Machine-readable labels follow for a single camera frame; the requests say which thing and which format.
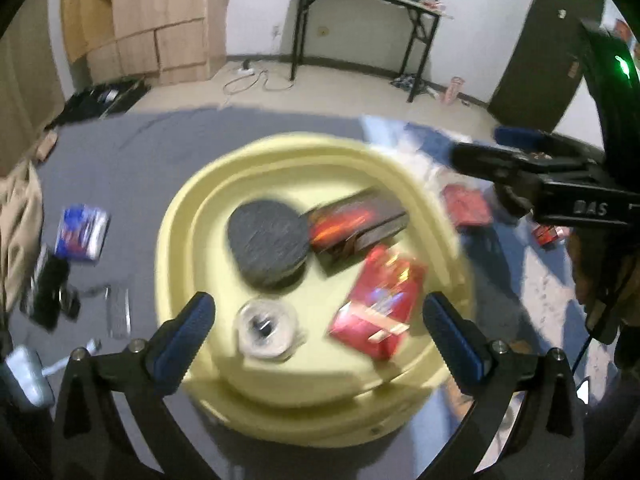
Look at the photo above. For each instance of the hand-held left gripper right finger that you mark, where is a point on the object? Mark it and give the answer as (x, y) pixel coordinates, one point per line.
(452, 340)

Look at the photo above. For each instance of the small brown box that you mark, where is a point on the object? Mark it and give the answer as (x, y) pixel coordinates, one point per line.
(47, 145)

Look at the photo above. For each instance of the red flat pack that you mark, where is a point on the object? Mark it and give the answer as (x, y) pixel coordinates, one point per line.
(467, 205)

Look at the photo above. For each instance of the beige clothing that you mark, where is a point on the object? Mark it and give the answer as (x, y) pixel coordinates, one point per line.
(17, 230)

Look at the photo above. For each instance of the clear tape roll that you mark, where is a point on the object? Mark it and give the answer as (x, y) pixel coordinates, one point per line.
(267, 330)

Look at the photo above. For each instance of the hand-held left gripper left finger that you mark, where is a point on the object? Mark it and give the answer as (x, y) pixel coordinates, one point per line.
(187, 335)

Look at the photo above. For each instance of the thick black sponge disc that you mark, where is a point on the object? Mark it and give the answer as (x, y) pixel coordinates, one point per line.
(267, 242)

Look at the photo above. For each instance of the small red pack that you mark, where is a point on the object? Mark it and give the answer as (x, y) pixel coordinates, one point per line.
(547, 236)

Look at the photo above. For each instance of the dark box with orange print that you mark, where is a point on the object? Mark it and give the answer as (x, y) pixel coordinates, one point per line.
(350, 225)

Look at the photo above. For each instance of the grey bed sheet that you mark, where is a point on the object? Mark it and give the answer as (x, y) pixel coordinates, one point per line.
(125, 170)

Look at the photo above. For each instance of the pale yellow plastic basin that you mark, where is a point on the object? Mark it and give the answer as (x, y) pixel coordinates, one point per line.
(300, 400)

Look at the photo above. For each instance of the beige curtain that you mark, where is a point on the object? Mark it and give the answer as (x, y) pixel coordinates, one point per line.
(30, 100)

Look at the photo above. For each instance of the white power strip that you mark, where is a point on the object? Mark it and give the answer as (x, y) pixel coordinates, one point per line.
(244, 69)

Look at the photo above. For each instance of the blue tissue packet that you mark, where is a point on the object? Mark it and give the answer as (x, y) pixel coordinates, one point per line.
(82, 232)

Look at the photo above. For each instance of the shiny red cigarette pack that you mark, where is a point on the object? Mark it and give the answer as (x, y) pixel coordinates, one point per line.
(380, 300)

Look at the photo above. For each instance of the black pouch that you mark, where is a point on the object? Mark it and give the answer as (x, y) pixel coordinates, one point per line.
(47, 285)

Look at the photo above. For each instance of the dark door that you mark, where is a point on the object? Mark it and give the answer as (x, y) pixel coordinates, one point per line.
(545, 50)

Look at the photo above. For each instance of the pink bottle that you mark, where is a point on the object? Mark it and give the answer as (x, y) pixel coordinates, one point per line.
(457, 90)

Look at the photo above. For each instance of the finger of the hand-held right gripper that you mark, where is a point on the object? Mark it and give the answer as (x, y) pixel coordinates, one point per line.
(485, 160)
(520, 136)

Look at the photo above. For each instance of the pale blue charger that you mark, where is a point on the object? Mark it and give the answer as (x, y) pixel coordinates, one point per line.
(25, 375)

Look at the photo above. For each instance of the wooden wardrobe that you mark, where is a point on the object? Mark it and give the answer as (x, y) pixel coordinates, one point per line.
(150, 15)

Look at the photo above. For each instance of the black case on floor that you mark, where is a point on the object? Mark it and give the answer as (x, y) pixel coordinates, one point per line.
(95, 102)

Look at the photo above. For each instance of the grey mesh comb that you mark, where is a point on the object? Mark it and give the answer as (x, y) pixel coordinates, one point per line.
(119, 310)

